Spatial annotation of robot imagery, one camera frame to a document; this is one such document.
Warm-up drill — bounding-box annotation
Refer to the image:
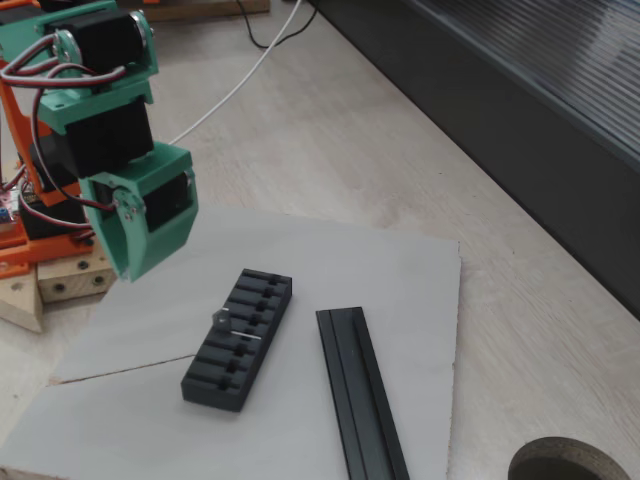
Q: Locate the small black pin part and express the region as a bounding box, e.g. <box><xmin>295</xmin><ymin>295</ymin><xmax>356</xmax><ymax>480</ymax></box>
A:
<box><xmin>211</xmin><ymin>308</ymin><xmax>262</xmax><ymax>341</ymax></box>

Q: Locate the wooden block with bolts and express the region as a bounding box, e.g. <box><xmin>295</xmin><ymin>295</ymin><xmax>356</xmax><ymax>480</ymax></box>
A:
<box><xmin>36</xmin><ymin>247</ymin><xmax>112</xmax><ymax>304</ymax></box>

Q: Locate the black slotted holder block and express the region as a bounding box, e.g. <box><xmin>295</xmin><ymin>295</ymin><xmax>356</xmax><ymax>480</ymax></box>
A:
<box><xmin>180</xmin><ymin>268</ymin><xmax>294</xmax><ymax>414</ymax></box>

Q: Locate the wooden wedge block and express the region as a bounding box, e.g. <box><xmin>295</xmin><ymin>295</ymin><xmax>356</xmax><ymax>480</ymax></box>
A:
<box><xmin>0</xmin><ymin>264</ymin><xmax>45</xmax><ymax>334</ymax></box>

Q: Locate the pink and blue circuit board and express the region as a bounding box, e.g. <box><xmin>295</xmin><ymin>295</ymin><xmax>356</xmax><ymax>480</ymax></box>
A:
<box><xmin>0</xmin><ymin>183</ymin><xmax>22</xmax><ymax>232</ymax></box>

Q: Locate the wooden plank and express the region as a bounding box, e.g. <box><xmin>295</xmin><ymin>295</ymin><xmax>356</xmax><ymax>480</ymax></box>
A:
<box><xmin>115</xmin><ymin>0</ymin><xmax>271</xmax><ymax>24</ymax></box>

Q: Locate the grey flat board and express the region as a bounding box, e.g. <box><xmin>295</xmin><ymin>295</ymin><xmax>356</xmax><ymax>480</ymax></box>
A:
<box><xmin>0</xmin><ymin>204</ymin><xmax>462</xmax><ymax>480</ymax></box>

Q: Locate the dark grey window ledge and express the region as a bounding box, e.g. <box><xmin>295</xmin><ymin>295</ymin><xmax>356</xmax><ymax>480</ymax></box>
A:
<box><xmin>305</xmin><ymin>0</ymin><xmax>640</xmax><ymax>322</ymax></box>

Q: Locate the red white black servo cable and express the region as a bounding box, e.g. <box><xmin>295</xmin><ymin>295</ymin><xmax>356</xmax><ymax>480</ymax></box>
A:
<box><xmin>0</xmin><ymin>35</ymin><xmax>127</xmax><ymax>92</ymax></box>

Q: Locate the black aluminium rail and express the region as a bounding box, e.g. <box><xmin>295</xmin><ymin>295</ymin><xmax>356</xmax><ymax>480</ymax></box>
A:
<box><xmin>315</xmin><ymin>306</ymin><xmax>411</xmax><ymax>480</ymax></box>

